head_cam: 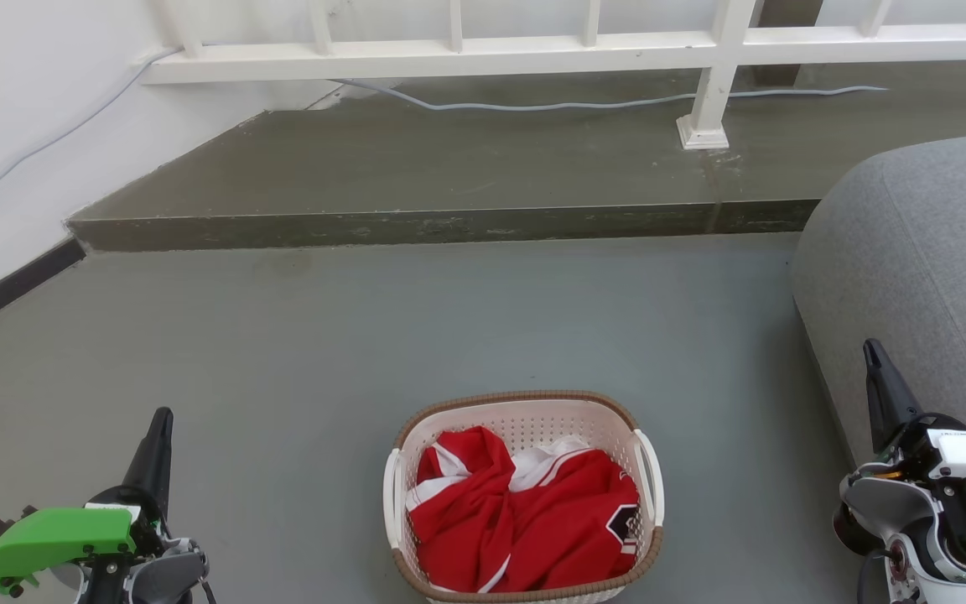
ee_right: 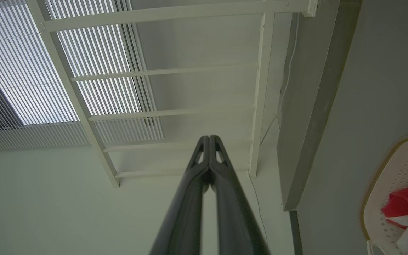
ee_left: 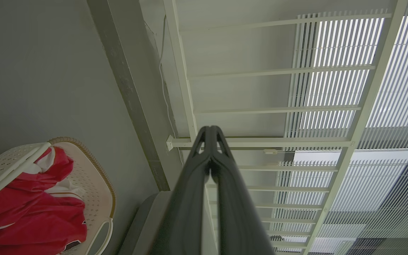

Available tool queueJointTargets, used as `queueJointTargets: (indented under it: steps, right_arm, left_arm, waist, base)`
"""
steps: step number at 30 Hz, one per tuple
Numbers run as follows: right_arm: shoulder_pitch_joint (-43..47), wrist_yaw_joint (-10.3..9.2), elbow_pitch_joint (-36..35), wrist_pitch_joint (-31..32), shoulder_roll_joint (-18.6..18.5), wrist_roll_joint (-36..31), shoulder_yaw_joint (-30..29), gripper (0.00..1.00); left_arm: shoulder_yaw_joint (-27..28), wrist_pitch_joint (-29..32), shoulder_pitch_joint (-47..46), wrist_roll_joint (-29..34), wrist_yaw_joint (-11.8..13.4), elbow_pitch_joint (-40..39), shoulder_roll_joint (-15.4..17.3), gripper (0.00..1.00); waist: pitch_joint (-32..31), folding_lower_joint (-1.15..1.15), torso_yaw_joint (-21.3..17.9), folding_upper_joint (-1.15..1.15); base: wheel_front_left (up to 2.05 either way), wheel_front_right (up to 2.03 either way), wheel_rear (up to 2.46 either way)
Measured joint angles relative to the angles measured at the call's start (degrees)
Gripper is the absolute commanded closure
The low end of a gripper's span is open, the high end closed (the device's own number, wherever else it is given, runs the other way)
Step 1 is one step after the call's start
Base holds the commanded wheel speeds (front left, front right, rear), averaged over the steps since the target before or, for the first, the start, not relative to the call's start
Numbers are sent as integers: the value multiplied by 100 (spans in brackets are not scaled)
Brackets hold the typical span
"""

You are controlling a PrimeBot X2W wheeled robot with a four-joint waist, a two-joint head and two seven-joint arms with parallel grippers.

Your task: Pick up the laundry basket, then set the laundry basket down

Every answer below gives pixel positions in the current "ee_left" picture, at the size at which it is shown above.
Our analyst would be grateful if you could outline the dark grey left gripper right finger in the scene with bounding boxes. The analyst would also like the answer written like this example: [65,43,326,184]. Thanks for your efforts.
[210,126,275,255]

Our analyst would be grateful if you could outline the thin white cable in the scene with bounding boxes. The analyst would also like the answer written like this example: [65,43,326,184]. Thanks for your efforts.
[159,14,184,167]

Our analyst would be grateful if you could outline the cream perforated plastic laundry basket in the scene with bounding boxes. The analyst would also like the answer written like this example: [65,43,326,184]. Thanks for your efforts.
[0,137,116,255]

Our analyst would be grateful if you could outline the raised grey concrete step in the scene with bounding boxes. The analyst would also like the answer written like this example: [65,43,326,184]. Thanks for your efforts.
[86,0,198,192]

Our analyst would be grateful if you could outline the red and white garment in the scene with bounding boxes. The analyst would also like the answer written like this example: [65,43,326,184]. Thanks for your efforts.
[0,146,88,255]

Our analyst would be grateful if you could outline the white metal railing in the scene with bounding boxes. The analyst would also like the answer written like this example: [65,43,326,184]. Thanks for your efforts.
[163,0,408,255]

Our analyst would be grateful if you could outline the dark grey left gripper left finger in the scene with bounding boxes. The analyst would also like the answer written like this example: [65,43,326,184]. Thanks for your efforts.
[150,126,211,255]

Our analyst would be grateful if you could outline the white slatted window blinds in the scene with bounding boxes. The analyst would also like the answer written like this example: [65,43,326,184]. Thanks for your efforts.
[270,7,408,255]

